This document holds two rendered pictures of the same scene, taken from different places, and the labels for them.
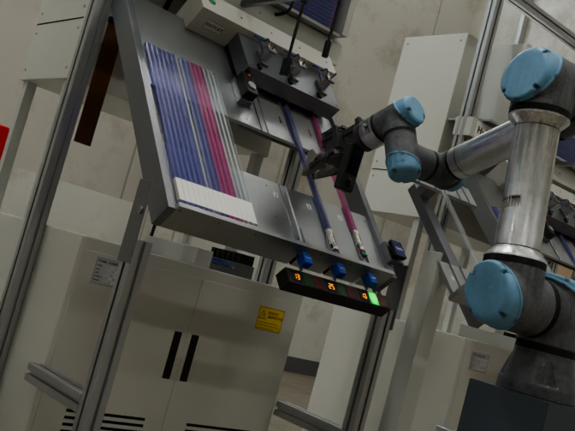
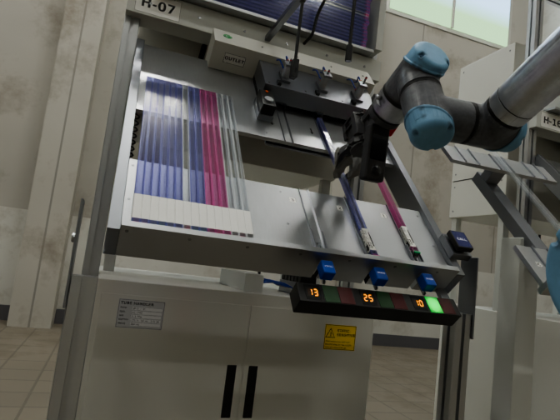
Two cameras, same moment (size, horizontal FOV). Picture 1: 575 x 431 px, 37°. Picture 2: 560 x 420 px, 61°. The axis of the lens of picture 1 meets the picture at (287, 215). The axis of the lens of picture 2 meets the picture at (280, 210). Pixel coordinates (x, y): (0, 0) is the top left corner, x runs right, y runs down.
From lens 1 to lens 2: 1.13 m
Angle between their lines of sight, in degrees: 20
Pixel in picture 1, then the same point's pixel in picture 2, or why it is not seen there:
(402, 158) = (422, 114)
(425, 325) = (520, 324)
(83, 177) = not seen: hidden behind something
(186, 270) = (230, 298)
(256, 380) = (336, 404)
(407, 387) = (512, 402)
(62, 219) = not seen: hidden behind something
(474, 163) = (530, 96)
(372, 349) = (451, 366)
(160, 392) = not seen: outside the picture
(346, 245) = (392, 244)
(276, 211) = (291, 217)
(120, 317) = (62, 380)
